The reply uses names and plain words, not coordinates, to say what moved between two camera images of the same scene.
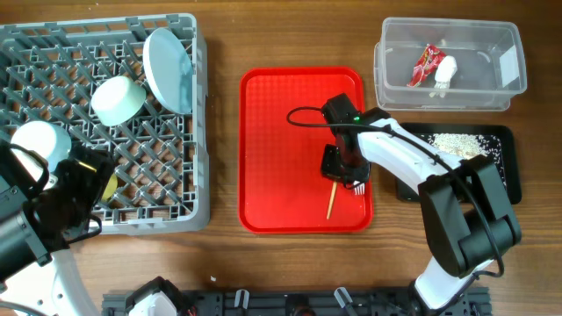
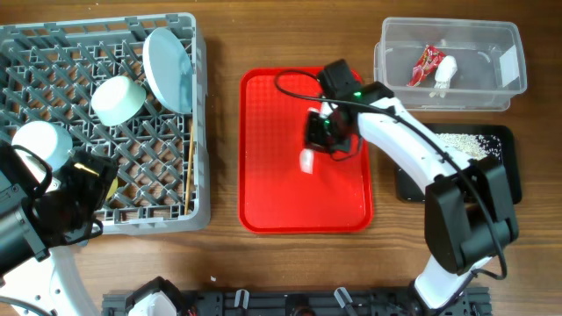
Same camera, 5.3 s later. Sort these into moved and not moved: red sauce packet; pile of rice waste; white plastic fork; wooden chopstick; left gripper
Moved: wooden chopstick; white plastic fork
Not moved: left gripper; pile of rice waste; red sauce packet
